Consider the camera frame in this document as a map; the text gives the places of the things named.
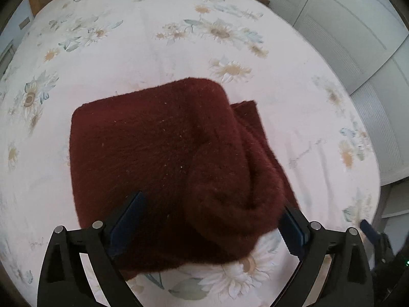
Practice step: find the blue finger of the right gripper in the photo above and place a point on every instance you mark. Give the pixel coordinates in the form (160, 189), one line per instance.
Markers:
(371, 234)

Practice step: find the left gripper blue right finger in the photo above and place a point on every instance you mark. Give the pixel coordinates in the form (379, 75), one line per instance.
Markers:
(348, 281)

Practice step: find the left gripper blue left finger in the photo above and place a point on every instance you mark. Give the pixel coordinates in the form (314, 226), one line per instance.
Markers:
(63, 281)

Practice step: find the dark red knit sweater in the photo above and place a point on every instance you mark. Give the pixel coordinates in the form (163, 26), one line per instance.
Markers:
(211, 185)

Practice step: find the white wardrobe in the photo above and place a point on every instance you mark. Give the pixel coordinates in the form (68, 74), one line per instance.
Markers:
(365, 42)

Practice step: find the white radiator cover cabinet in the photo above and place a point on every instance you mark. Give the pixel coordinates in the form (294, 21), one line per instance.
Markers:
(6, 57)

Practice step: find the pink floral bed cover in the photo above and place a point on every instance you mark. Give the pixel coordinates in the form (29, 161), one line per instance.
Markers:
(77, 51)

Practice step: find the left wall switch plate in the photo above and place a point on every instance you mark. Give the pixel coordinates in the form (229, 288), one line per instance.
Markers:
(24, 23)

